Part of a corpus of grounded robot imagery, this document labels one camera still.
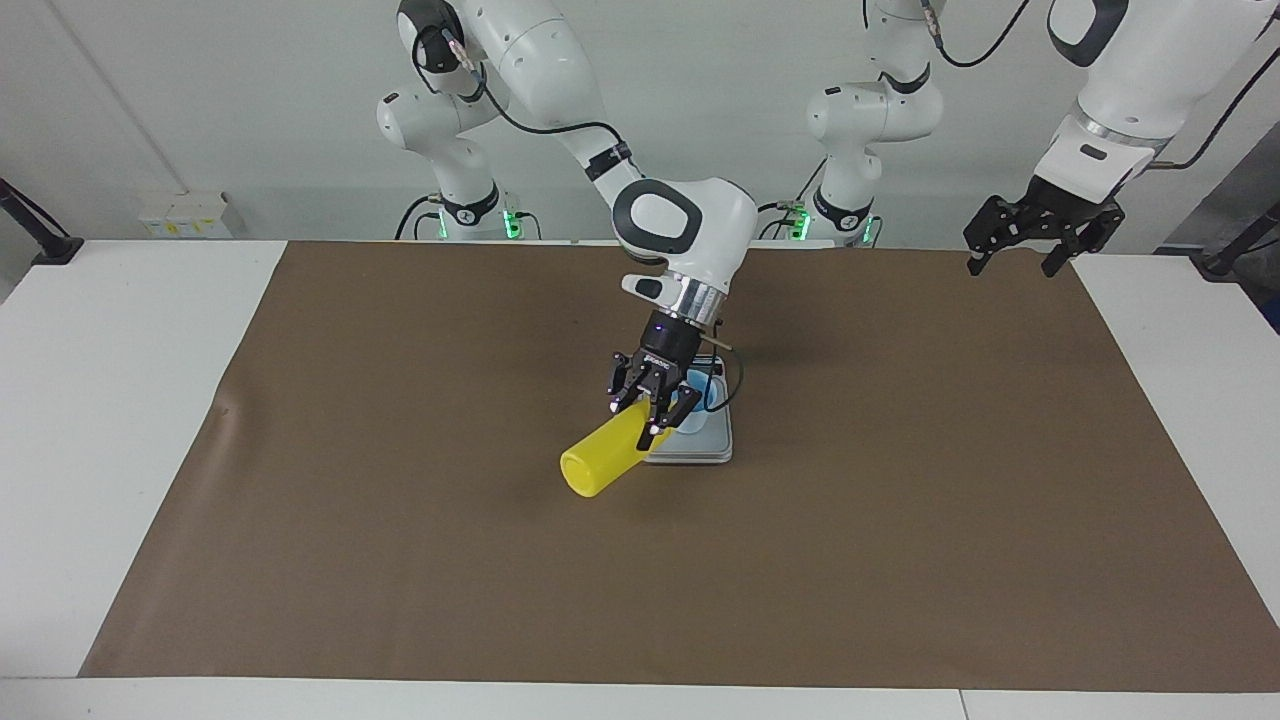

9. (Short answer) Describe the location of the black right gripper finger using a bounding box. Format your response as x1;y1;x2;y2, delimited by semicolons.
644;384;702;452
607;350;652;417

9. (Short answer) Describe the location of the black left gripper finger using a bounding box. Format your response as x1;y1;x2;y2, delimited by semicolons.
1042;204;1127;279
963;196;1007;277

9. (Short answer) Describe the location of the light blue plastic cup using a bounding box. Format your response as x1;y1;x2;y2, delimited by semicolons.
678;369;727;434

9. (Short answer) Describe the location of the yellow squeeze bottle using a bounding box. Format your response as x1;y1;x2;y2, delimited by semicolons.
560;403;677;499

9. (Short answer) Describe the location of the silver digital kitchen scale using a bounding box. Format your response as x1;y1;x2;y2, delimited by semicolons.
640;353;734;466

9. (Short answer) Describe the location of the brown table mat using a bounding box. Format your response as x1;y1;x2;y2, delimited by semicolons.
78;240;1280;693

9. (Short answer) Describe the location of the black stand bracket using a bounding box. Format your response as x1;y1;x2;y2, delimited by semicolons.
1190;200;1280;279
0;178;86;266

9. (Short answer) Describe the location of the black base cable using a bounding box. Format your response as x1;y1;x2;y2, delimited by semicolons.
395;193;444;241
745;160;831;241

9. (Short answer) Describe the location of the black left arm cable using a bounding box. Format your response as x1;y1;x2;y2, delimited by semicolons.
920;0;1280;171

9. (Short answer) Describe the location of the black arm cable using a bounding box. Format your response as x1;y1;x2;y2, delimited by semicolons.
415;25;747;416
920;0;1280;171

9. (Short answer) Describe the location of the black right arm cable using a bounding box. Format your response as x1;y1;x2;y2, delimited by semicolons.
415;25;747;416

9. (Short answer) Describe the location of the white wall outlet box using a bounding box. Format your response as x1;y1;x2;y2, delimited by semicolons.
138;192;233;239

